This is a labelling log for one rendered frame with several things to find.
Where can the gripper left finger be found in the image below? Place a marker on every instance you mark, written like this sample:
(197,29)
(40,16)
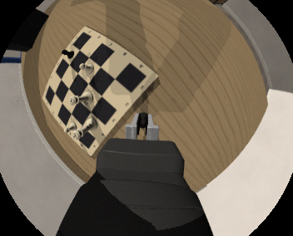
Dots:
(132,130)

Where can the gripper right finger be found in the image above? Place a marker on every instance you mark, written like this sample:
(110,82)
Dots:
(152,131)

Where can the black and cream chessboard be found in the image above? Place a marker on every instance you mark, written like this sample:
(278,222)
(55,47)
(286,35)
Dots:
(118,79)

